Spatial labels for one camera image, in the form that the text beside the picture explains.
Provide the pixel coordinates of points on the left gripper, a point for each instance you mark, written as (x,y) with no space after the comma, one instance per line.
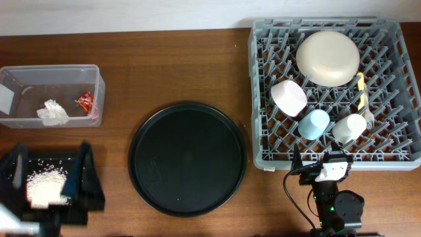
(91,194)

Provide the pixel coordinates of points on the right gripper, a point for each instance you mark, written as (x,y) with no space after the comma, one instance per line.
(309,173)

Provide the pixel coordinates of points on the light blue cup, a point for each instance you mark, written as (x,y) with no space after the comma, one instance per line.
(313,125)

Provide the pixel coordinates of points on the white cup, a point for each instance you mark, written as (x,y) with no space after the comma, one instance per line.
(349,128)

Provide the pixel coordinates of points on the white tissue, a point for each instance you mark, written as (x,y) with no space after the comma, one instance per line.
(52,114)

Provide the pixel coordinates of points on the pink small bowl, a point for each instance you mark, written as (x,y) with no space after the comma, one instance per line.
(289,97)

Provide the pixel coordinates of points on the white plastic fork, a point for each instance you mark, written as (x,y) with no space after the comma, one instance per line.
(368,116)

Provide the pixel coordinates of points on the red snack wrapper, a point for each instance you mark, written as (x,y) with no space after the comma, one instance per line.
(85,101)

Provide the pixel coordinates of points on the yellow plastic spoon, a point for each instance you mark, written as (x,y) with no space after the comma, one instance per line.
(360,85)

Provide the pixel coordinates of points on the beige large bowl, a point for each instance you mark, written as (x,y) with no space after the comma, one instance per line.
(328,58)

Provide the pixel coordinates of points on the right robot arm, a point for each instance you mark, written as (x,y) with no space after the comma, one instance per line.
(339,212)

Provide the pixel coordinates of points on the grey dishwasher rack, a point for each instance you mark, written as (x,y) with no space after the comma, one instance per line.
(392,143)

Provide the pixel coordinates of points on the pile of rice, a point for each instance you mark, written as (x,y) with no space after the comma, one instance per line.
(45,184)

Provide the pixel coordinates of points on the clear plastic bin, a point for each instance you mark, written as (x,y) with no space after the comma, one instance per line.
(25,89)

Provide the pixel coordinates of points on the round black tray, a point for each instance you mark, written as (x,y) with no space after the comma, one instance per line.
(187,159)

